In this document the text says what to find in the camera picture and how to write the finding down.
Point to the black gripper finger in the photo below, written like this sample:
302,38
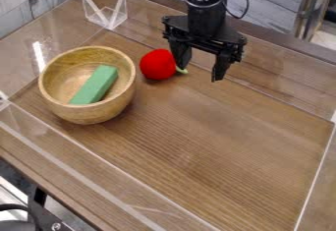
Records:
181,51
220,67

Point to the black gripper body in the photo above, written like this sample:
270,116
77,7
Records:
204,30

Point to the green rectangular block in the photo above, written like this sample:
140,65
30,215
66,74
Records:
96,86

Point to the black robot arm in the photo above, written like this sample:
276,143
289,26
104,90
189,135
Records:
202,30

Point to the wooden brown bowl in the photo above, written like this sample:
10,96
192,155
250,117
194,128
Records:
64,76

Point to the red plush strawberry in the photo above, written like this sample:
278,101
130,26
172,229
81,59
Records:
157,65

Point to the metal table leg background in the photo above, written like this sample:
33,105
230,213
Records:
309,17

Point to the black table clamp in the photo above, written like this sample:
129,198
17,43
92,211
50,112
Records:
49,222

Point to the clear acrylic corner bracket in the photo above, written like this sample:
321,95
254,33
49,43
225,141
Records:
105,17

